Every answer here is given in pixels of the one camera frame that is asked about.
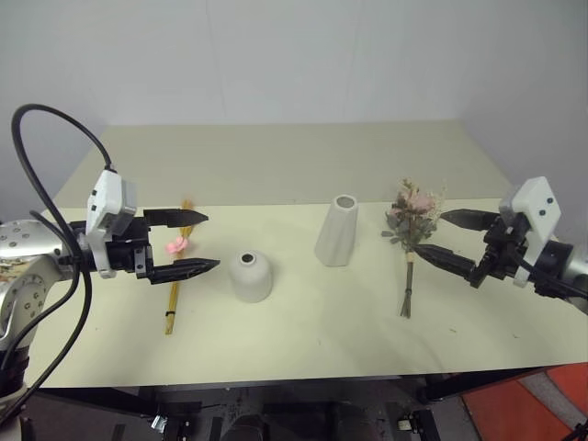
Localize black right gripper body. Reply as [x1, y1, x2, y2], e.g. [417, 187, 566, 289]
[468, 214, 535, 289]

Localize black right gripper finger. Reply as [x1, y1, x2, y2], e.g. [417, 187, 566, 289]
[439, 209, 500, 232]
[415, 243, 480, 277]

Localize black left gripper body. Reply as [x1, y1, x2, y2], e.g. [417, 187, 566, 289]
[105, 214, 155, 282]

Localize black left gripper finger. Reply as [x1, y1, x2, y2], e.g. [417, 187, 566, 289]
[149, 258, 221, 286]
[142, 208, 210, 230]

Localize short white dome vase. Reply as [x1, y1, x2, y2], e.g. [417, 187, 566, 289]
[228, 250, 276, 304]

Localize tall white tapered vase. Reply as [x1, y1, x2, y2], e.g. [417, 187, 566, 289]
[314, 194, 360, 268]

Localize yellow stem pink blossom flower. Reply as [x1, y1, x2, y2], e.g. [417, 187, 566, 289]
[163, 195, 197, 337]

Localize dried pink flower bouquet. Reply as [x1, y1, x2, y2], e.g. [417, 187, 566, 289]
[380, 177, 449, 320]

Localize orange red panel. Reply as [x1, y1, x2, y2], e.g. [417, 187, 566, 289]
[461, 361, 588, 441]

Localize dark rounded brown shape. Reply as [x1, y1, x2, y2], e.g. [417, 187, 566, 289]
[224, 412, 277, 441]

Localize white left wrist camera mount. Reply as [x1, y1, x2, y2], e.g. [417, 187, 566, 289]
[85, 169, 139, 279]

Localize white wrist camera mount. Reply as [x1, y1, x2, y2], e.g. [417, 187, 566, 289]
[499, 176, 563, 288]
[85, 169, 139, 279]

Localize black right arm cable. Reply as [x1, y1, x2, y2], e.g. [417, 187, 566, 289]
[517, 257, 588, 300]

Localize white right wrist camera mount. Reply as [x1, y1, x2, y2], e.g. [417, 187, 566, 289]
[499, 176, 563, 288]

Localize black table frame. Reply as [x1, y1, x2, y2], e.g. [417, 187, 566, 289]
[17, 365, 573, 441]

